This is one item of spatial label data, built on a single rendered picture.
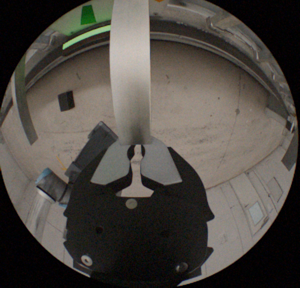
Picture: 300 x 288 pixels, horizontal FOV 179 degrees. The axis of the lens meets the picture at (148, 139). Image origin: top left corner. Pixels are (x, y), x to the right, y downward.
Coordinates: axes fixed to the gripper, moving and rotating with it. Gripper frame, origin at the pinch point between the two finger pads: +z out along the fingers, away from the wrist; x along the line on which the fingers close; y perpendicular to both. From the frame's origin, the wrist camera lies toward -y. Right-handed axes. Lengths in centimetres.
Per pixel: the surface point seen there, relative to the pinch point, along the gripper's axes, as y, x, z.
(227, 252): 222, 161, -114
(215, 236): 224, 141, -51
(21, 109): -8.2, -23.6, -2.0
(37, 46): -27.0, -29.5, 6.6
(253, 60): -25, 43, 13
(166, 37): -49, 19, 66
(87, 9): -26.3, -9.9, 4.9
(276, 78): -28, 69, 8
